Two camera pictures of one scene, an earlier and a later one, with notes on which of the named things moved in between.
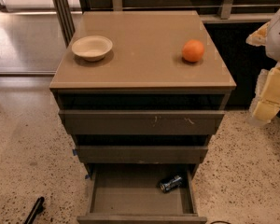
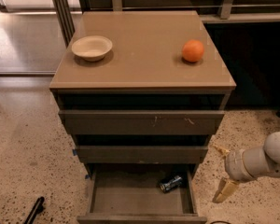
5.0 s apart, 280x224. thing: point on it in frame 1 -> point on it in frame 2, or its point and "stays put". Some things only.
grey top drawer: (142, 122) stays put
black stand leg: (38, 208) stays put
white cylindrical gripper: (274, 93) -> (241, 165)
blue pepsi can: (165, 186) stays put
